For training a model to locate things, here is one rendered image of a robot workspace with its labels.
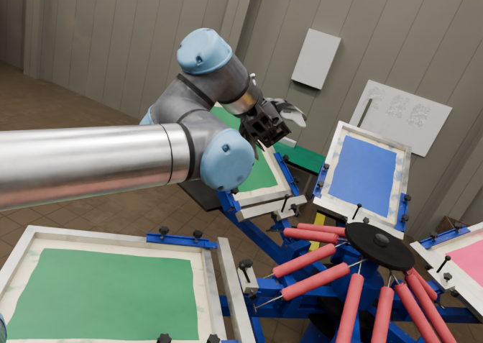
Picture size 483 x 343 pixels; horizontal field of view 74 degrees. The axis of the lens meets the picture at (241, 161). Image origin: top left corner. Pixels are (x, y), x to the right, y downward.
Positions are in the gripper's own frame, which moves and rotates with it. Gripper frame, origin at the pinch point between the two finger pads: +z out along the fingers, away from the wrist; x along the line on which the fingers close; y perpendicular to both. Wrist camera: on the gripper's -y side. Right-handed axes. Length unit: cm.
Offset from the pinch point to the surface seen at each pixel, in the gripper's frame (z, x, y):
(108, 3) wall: 166, -140, -530
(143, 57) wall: 229, -145, -446
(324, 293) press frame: 94, -29, 22
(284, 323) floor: 205, -94, 12
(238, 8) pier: 218, 27, -366
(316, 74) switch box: 300, 61, -254
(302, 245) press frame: 106, -30, -5
